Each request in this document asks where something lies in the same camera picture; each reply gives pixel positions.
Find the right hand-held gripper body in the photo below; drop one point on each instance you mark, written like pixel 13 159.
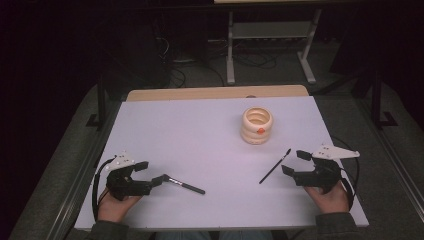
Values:
pixel 325 173

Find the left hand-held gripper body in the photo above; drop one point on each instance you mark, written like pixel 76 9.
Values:
pixel 125 186

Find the black pen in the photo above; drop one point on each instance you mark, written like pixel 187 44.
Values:
pixel 275 166

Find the cream ribbed brush holder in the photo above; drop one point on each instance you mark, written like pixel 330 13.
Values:
pixel 256 133

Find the person's left hand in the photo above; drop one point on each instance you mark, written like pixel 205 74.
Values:
pixel 113 210

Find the person's right hand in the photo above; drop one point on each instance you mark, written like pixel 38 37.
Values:
pixel 331 201

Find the white table cover sheet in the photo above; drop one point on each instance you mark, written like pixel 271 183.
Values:
pixel 200 140

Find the black metal stand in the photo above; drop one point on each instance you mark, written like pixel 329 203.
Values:
pixel 377 100
pixel 101 100

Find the white metal table frame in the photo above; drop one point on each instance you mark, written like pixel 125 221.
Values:
pixel 271 30

